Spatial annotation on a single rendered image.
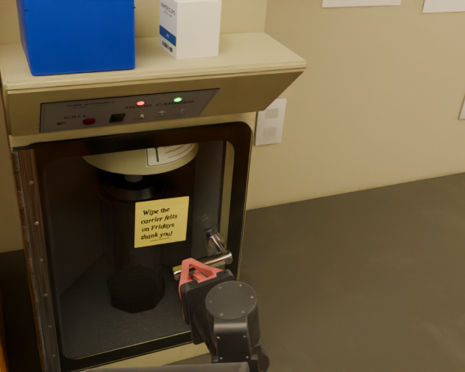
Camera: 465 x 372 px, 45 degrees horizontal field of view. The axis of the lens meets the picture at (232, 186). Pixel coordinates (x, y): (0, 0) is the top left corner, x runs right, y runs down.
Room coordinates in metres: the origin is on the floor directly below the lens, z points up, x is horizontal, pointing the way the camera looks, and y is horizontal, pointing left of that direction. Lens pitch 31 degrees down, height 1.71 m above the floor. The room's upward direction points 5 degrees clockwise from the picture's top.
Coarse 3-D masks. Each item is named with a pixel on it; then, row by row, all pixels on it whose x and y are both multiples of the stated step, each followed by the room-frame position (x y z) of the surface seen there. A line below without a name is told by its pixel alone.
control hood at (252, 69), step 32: (256, 32) 0.71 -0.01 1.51; (0, 64) 0.53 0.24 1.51; (160, 64) 0.56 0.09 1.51; (192, 64) 0.57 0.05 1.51; (224, 64) 0.58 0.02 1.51; (256, 64) 0.59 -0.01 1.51; (288, 64) 0.61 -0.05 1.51; (32, 96) 0.50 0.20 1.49; (64, 96) 0.51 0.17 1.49; (96, 96) 0.53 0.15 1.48; (224, 96) 0.62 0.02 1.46; (256, 96) 0.64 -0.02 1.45; (32, 128) 0.55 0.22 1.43
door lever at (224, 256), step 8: (208, 240) 0.68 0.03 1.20; (216, 240) 0.68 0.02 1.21; (216, 248) 0.66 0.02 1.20; (224, 248) 0.66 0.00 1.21; (208, 256) 0.64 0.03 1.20; (216, 256) 0.64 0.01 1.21; (224, 256) 0.64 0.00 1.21; (208, 264) 0.63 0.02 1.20; (216, 264) 0.63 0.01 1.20; (176, 272) 0.61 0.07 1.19; (192, 272) 0.62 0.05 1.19
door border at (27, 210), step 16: (32, 160) 0.58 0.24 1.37; (16, 176) 0.57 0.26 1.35; (32, 176) 0.58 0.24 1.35; (32, 192) 0.58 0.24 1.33; (32, 208) 0.58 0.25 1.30; (32, 224) 0.58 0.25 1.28; (32, 240) 0.58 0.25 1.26; (32, 256) 0.57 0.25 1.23; (48, 272) 0.58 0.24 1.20; (32, 288) 0.57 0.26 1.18; (48, 288) 0.58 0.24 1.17; (48, 304) 0.58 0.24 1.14; (48, 320) 0.58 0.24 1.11; (48, 336) 0.58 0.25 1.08; (48, 352) 0.58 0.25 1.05; (48, 368) 0.57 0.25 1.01
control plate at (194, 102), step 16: (128, 96) 0.55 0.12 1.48; (144, 96) 0.56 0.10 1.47; (160, 96) 0.57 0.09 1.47; (176, 96) 0.58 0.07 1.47; (192, 96) 0.59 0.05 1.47; (208, 96) 0.60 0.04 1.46; (48, 112) 0.53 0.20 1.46; (64, 112) 0.54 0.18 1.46; (80, 112) 0.55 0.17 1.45; (96, 112) 0.56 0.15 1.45; (112, 112) 0.57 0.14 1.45; (128, 112) 0.58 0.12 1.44; (144, 112) 0.59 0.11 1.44; (176, 112) 0.62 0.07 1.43; (192, 112) 0.63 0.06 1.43; (48, 128) 0.56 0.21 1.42; (64, 128) 0.57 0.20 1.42
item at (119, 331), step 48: (48, 144) 0.59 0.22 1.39; (96, 144) 0.61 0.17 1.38; (144, 144) 0.64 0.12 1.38; (192, 144) 0.67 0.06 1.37; (240, 144) 0.70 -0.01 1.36; (48, 192) 0.59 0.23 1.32; (96, 192) 0.61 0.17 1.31; (144, 192) 0.64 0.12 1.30; (192, 192) 0.67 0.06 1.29; (240, 192) 0.70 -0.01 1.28; (48, 240) 0.58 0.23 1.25; (96, 240) 0.61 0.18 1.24; (192, 240) 0.67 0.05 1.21; (240, 240) 0.70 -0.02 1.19; (96, 288) 0.61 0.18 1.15; (144, 288) 0.64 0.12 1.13; (96, 336) 0.61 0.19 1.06; (144, 336) 0.64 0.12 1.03
